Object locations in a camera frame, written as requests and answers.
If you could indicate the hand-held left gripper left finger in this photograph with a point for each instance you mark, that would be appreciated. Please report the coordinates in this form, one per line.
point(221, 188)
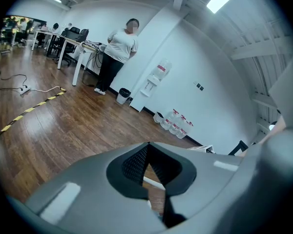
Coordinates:
point(92, 191)

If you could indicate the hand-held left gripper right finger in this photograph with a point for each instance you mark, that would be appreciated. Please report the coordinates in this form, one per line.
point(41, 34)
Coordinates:
point(205, 186)

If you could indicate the clear water bottle red label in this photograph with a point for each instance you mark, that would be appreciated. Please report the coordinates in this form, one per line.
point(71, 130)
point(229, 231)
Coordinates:
point(183, 133)
point(162, 69)
point(167, 122)
point(175, 128)

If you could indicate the small white lidded bucket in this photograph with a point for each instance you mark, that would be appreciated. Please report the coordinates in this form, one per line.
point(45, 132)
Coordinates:
point(158, 118)

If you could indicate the white bin with black liner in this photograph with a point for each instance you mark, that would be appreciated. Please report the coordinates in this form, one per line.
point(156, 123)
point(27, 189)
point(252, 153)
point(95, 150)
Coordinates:
point(123, 96)

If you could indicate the white water dispenser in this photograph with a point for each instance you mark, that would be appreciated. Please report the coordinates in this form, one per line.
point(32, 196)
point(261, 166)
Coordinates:
point(149, 86)

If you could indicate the white power strip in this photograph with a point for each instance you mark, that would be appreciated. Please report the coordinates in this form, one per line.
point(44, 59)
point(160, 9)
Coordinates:
point(25, 91)

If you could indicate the white leg office desk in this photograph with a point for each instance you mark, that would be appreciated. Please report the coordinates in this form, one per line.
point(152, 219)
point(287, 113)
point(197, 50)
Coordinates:
point(77, 69)
point(48, 33)

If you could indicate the black office chair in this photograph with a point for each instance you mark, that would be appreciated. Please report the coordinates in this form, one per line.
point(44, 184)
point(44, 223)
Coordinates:
point(83, 35)
point(66, 45)

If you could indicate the green plants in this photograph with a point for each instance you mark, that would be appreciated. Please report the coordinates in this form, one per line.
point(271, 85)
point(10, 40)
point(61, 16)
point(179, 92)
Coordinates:
point(9, 23)

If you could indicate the black wall switch panel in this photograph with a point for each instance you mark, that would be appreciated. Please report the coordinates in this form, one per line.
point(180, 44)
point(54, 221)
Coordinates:
point(201, 88)

